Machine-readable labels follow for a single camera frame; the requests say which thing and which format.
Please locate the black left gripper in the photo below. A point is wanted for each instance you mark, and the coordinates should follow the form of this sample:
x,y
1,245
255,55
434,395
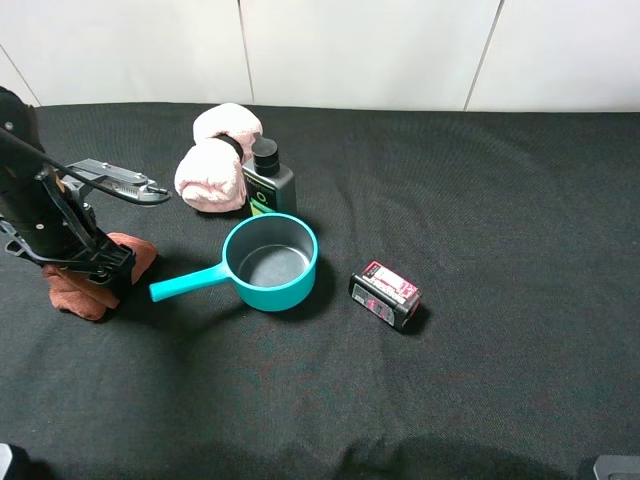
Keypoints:
x,y
46,224

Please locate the brown cloth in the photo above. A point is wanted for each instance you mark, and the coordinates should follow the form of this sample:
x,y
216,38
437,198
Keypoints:
x,y
74,292

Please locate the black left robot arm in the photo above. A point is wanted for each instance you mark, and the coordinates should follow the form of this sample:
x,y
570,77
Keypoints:
x,y
21,149

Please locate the grey object bottom left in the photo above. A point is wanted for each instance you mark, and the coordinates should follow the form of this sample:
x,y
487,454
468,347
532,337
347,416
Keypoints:
x,y
6,462

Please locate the grey object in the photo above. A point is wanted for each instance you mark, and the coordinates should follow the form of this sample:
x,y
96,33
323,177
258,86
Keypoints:
x,y
617,467
6,462

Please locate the grey object bottom right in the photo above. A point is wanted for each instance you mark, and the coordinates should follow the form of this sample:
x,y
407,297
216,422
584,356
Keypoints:
x,y
617,467

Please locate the pink rolled towel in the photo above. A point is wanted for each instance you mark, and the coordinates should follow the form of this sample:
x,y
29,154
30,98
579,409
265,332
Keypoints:
x,y
210,177

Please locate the teal saucepan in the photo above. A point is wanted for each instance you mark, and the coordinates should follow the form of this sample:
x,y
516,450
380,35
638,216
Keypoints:
x,y
270,259

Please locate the grey pump bottle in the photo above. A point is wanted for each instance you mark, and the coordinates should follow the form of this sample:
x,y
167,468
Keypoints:
x,y
270,185

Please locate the black hair band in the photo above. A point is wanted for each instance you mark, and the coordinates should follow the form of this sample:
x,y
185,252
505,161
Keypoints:
x,y
234,144

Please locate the black pink box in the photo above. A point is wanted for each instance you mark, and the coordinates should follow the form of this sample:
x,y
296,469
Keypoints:
x,y
386,294

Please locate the black tablecloth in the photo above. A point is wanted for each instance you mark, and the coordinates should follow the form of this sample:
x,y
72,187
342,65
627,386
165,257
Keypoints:
x,y
522,360

